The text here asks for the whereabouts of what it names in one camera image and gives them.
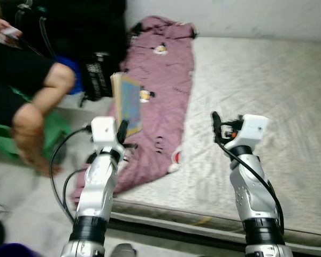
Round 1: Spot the colourful picture book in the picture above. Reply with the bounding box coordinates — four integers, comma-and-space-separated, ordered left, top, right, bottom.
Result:
110, 72, 145, 138

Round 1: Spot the white handheld controller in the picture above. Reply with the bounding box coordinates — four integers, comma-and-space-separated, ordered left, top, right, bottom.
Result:
0, 25, 23, 40

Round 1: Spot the beige quilted mattress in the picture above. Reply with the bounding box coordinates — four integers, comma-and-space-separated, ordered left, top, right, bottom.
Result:
111, 36, 321, 248

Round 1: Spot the pink cartoon print blanket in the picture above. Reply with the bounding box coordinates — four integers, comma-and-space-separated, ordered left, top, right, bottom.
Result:
71, 15, 197, 204

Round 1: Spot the green plastic stool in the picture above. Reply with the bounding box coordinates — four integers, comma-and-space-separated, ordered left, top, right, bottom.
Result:
0, 88, 73, 161

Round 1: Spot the blue bag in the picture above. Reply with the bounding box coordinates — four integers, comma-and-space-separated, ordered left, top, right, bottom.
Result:
55, 55, 85, 96

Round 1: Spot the person's bare left leg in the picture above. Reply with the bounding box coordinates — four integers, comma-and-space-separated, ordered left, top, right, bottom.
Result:
32, 62, 77, 116

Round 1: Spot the grey left robot leg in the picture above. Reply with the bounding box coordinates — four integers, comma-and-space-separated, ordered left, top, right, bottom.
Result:
111, 244, 137, 257

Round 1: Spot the person in black clothes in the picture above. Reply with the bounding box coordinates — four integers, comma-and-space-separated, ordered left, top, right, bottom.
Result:
0, 33, 58, 128

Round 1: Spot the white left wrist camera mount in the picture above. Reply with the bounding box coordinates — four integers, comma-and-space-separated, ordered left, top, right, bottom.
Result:
90, 116, 126, 153

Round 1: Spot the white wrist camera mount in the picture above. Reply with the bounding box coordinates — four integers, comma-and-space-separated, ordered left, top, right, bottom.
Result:
225, 114, 270, 150
90, 116, 126, 153

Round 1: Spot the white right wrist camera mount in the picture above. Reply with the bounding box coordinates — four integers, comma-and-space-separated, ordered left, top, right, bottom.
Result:
225, 114, 270, 150

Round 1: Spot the black strapped gear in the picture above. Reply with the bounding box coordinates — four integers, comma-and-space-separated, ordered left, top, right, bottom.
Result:
80, 51, 117, 101

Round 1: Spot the short black left arm cable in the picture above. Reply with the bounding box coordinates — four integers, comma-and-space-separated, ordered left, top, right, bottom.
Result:
62, 167, 91, 221

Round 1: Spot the long black left arm cable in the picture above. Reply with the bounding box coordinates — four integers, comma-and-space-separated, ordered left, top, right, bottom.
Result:
49, 125, 93, 224

